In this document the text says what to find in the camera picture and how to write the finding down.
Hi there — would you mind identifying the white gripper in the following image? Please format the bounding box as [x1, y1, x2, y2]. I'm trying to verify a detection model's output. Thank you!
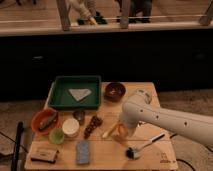
[117, 123, 135, 140]

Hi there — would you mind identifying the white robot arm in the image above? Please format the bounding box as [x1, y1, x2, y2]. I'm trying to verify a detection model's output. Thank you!
[119, 89, 213, 147]

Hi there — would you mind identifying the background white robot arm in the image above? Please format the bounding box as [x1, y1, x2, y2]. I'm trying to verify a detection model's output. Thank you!
[69, 0, 97, 25]

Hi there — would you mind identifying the purple bowl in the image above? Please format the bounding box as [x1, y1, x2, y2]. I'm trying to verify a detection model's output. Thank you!
[105, 82, 126, 102]

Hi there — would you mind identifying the green vegetable in bowl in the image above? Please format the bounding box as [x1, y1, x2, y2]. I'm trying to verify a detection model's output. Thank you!
[39, 113, 58, 131]

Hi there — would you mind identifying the orange bowl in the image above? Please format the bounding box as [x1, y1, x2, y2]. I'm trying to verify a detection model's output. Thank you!
[31, 108, 59, 135]

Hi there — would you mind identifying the yellow stick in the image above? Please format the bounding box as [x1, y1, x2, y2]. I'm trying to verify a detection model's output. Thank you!
[102, 122, 118, 139]

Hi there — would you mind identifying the black white dish brush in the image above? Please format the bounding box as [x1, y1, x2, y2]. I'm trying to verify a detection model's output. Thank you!
[125, 133, 165, 160]

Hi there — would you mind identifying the small metal cup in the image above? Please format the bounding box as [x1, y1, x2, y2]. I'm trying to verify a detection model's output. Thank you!
[73, 110, 85, 125]

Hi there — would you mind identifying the blue sponge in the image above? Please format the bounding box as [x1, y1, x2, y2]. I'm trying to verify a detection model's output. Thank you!
[76, 140, 90, 165]

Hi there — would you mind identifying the grey folded cloth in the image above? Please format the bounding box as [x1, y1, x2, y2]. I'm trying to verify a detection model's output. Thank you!
[69, 89, 92, 101]

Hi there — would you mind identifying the white round container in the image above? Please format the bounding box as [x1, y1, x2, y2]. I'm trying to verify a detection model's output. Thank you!
[62, 118, 80, 137]

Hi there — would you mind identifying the green plastic tray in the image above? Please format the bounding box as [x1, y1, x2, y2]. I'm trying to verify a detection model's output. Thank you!
[48, 75, 101, 110]

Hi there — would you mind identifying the brown wooden block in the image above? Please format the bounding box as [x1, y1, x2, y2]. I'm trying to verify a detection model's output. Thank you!
[30, 147, 59, 164]

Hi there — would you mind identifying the black stand left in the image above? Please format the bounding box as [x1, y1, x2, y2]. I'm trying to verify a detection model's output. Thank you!
[11, 122, 24, 171]

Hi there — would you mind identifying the black floor cable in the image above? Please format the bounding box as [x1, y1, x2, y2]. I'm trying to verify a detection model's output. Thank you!
[169, 133, 213, 171]

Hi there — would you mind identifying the wooden post middle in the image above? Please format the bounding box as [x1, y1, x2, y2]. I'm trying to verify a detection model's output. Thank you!
[120, 0, 131, 29]

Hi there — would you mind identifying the wooden post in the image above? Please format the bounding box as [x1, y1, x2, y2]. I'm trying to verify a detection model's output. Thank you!
[120, 0, 131, 29]
[56, 0, 70, 31]

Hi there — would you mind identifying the wooden post left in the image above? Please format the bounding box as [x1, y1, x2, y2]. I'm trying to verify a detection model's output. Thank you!
[56, 0, 70, 31]

